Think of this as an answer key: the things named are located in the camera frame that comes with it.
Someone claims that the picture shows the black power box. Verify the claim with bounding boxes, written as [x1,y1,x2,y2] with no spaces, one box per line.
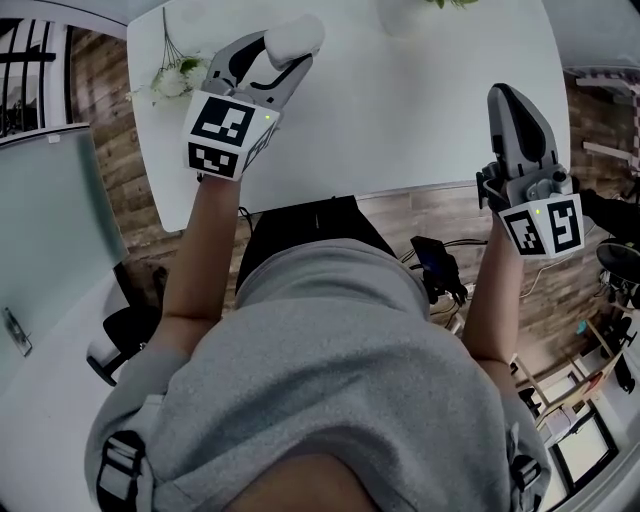
[409,235,469,307]

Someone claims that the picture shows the person's right forearm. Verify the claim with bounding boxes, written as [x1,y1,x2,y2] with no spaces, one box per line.
[462,219,526,364]

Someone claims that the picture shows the white vase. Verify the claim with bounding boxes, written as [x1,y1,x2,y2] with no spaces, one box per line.
[377,0,426,37]

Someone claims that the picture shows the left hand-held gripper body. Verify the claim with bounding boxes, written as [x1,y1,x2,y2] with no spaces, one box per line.
[187,76,285,182]

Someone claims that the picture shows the person's head and neck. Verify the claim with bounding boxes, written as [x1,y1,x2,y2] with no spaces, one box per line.
[232,452,374,512]

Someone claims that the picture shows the white artificial flower sprig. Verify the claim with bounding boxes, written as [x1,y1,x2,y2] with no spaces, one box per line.
[127,7,214,106]

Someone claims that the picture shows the small metal bracket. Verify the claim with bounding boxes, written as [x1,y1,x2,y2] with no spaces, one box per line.
[2,305,34,357]

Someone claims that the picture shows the pink checkered tablecloth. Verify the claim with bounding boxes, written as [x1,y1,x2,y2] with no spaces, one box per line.
[630,82,640,174]

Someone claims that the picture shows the grey harness strap with buckle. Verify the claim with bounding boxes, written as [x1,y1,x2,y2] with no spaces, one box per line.
[94,429,151,512]
[507,452,546,512]

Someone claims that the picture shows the black metal railing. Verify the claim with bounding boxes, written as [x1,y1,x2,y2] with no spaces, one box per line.
[0,17,71,139]

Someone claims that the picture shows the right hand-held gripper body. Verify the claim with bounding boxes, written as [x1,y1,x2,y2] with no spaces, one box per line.
[474,160,587,260]

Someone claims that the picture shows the frosted glass partition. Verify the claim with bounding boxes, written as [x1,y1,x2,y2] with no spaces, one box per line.
[0,122,126,351]

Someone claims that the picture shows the person's black trousers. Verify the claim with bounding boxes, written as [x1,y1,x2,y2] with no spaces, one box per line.
[234,196,399,296]

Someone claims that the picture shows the black chair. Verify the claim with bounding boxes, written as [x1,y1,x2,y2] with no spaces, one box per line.
[85,303,162,387]
[579,188,640,236]

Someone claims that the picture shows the person's grey t-shirt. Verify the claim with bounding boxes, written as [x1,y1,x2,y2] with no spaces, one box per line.
[82,238,554,512]

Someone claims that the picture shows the person's left forearm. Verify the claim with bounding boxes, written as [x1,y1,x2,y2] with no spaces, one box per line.
[162,174,241,321]

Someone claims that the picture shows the checkered cloth table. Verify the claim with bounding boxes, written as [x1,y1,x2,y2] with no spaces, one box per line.
[574,73,640,169]

